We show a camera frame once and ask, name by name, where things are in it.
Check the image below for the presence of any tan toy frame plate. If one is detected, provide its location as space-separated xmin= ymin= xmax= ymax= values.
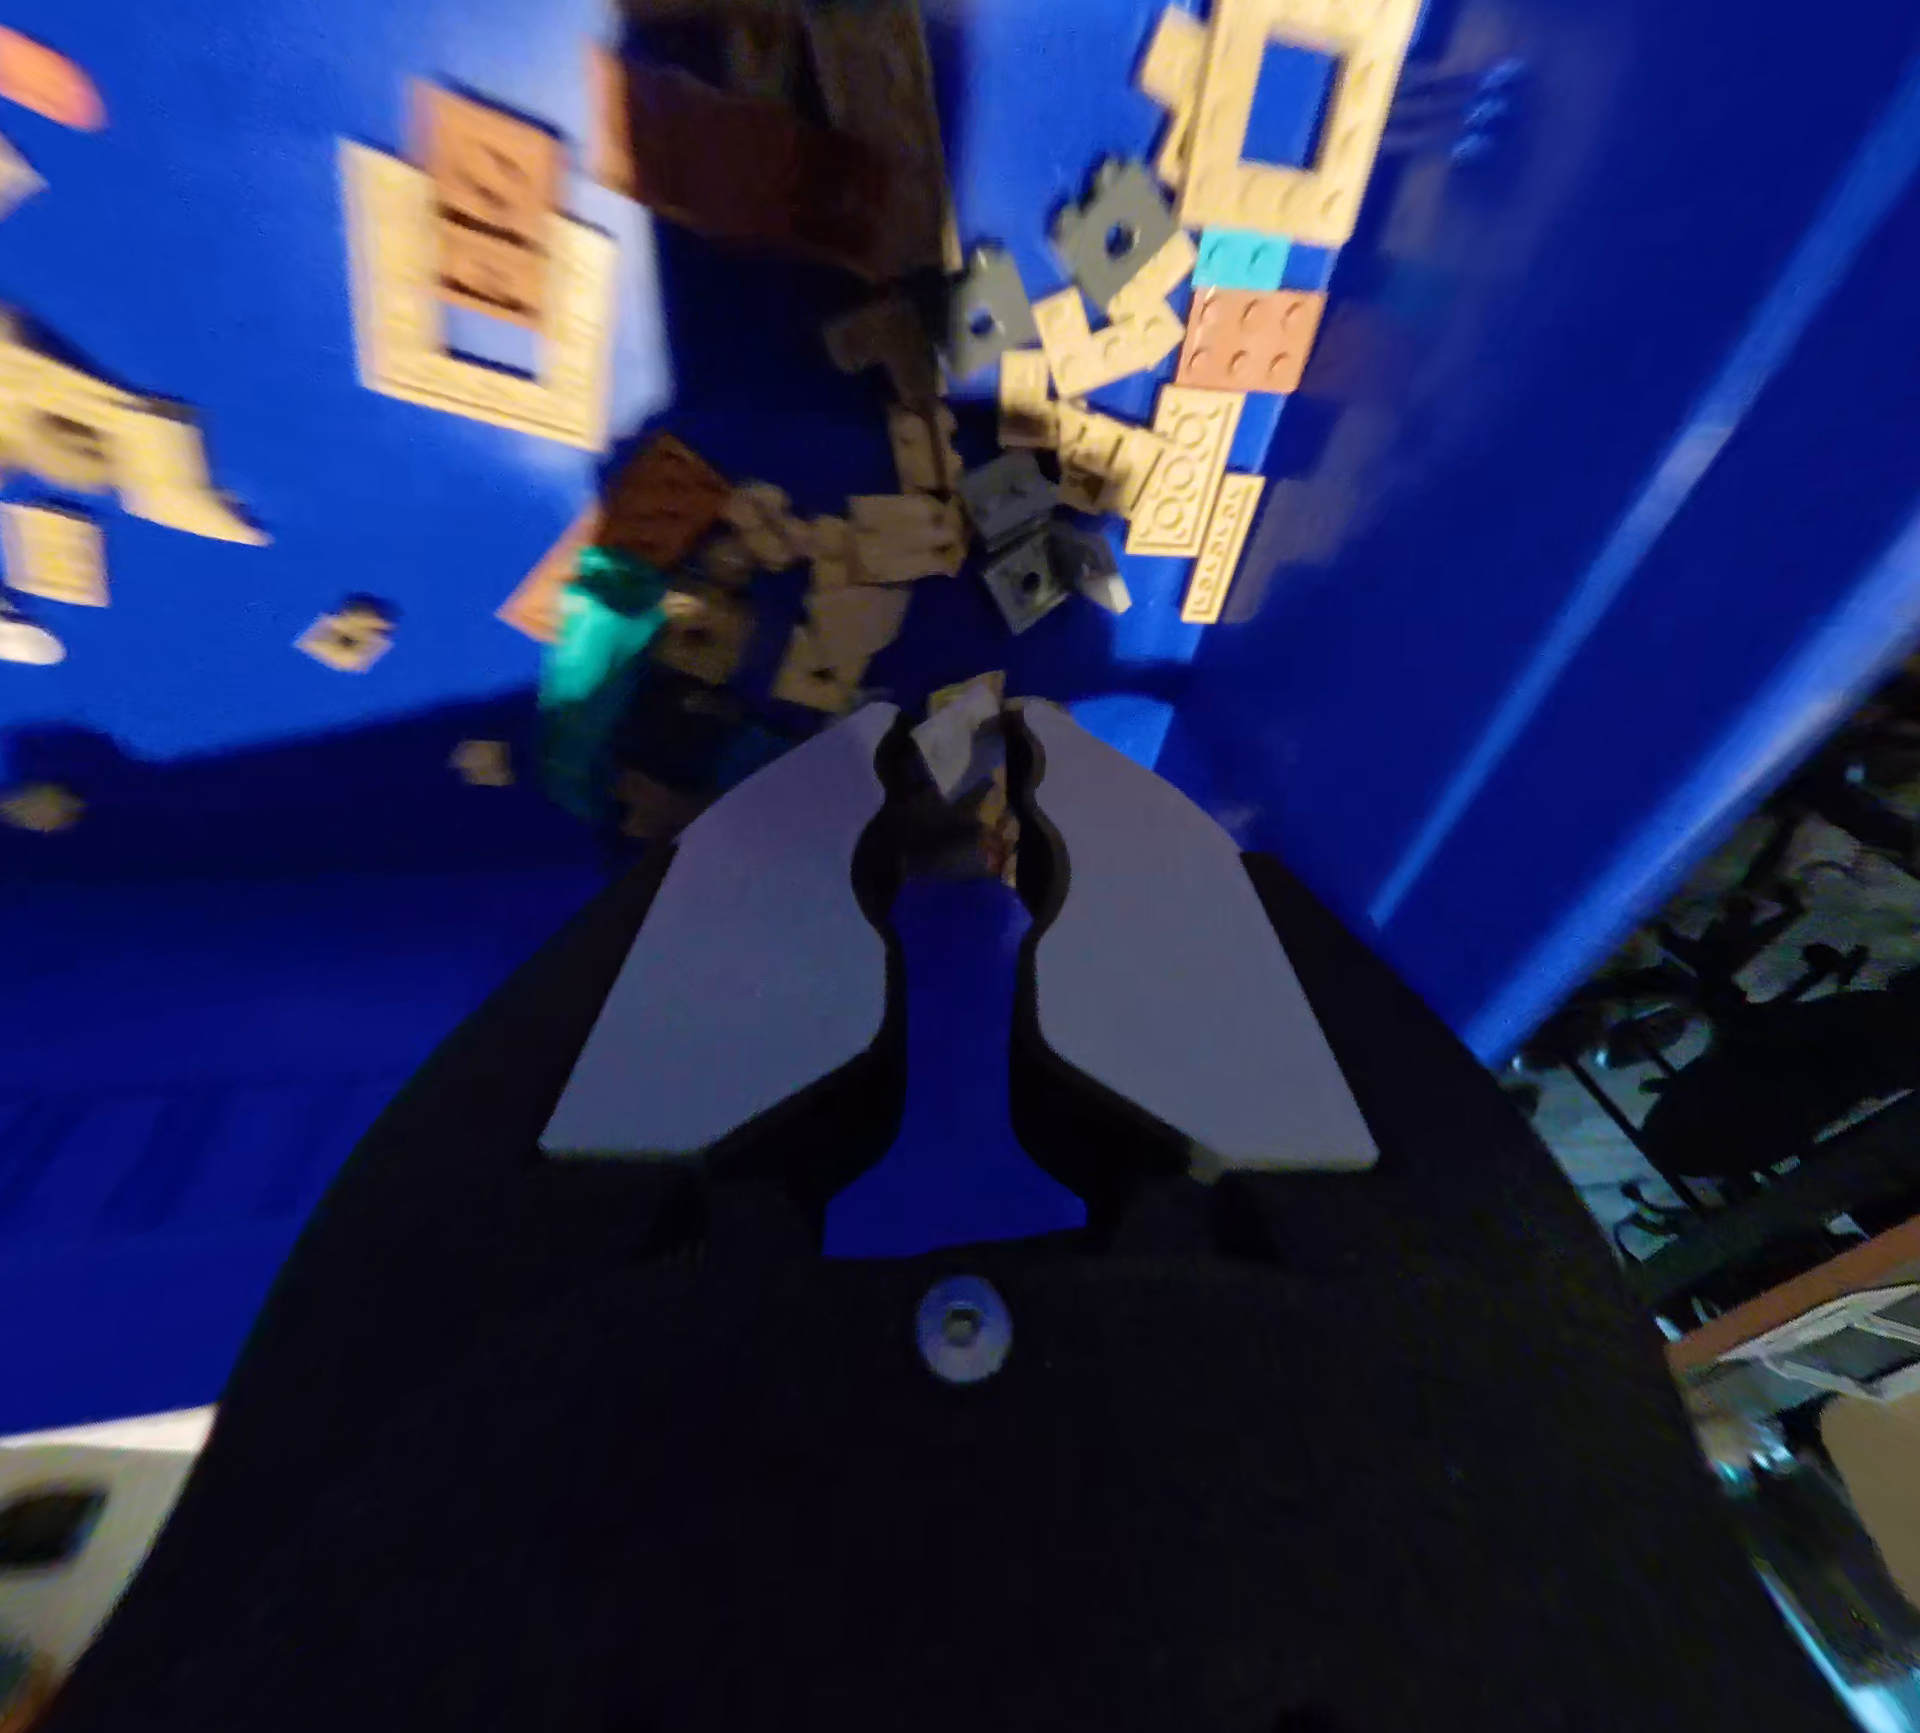
xmin=342 ymin=134 xmax=619 ymax=453
xmin=1183 ymin=0 xmax=1430 ymax=252

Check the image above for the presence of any small tan toy brick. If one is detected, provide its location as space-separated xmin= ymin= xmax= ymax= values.
xmin=906 ymin=671 xmax=1009 ymax=805

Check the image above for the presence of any dark metal frame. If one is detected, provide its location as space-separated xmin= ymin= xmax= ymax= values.
xmin=1500 ymin=669 xmax=1920 ymax=1293

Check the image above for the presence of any pile of toy bricks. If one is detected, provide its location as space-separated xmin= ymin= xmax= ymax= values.
xmin=0 ymin=0 xmax=1480 ymax=851

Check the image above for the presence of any teal toy figure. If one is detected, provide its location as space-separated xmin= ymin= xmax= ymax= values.
xmin=536 ymin=544 xmax=671 ymax=813

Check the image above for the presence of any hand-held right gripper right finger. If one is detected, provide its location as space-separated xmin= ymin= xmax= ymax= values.
xmin=1008 ymin=699 xmax=1381 ymax=1175

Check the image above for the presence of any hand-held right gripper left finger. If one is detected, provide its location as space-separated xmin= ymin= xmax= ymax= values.
xmin=536 ymin=700 xmax=912 ymax=1162

